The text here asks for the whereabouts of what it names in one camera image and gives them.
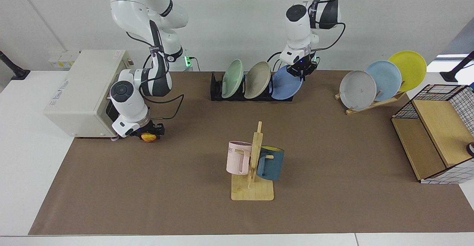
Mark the pink cup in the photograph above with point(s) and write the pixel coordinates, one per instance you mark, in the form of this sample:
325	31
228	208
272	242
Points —
236	160

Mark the wooden plate rack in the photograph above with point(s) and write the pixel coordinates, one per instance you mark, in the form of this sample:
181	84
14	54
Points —
364	107

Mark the light blue plate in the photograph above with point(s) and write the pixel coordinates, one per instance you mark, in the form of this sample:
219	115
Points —
387	79

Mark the red yellow apple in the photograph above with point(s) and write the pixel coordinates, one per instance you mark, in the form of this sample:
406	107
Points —
149	138

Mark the brown table cloth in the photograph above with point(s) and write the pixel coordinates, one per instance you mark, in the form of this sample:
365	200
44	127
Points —
185	186

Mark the black clamp stand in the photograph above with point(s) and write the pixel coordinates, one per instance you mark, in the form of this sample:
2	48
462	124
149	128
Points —
450	76
18	73

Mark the yellow plate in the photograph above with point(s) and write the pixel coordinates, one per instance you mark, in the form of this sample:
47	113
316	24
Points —
411	70

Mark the black dish rack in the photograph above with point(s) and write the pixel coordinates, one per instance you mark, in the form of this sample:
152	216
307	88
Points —
215	90

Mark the small black white round thing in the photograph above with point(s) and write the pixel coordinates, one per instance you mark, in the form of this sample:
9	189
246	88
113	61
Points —
471	149

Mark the dark blue cup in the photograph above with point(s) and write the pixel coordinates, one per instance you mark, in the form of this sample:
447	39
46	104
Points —
274	164

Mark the white wall socket box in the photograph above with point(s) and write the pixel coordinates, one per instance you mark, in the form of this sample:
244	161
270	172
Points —
63	60

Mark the pale green plate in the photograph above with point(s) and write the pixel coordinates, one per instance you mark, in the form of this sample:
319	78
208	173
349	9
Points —
231	79

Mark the grey plate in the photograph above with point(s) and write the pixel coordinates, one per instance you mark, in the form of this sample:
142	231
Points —
357	90

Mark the pale toaster oven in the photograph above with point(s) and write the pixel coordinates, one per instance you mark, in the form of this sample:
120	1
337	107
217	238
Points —
81	90

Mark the wooden cup stand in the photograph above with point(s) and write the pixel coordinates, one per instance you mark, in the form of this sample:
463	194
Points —
255	192

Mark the beige plate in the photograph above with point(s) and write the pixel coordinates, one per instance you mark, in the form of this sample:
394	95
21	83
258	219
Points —
257	79

